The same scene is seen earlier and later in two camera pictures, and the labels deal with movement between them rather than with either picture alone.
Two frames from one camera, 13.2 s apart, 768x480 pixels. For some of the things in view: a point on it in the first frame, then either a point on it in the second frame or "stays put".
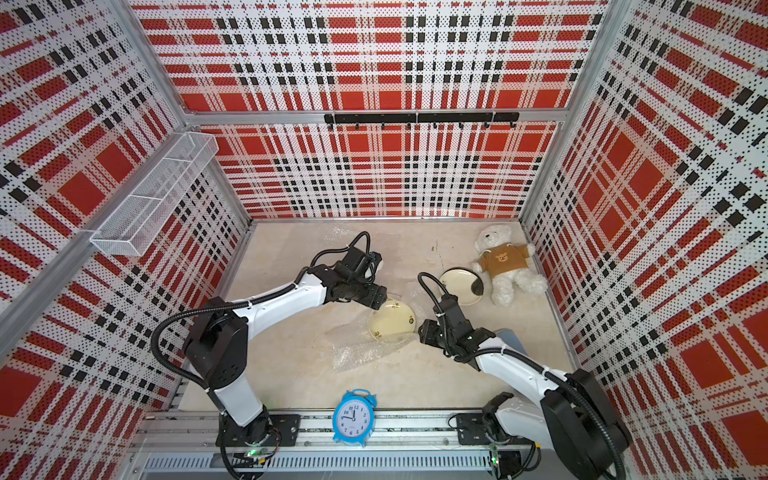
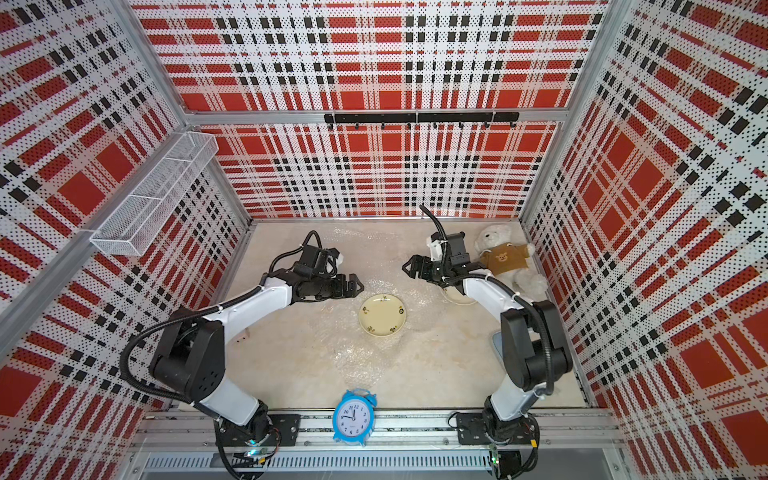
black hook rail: [460, 118] stays put
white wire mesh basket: [129, 228] stays put
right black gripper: [426, 336] -> [415, 261]
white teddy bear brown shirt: [506, 264] stays put
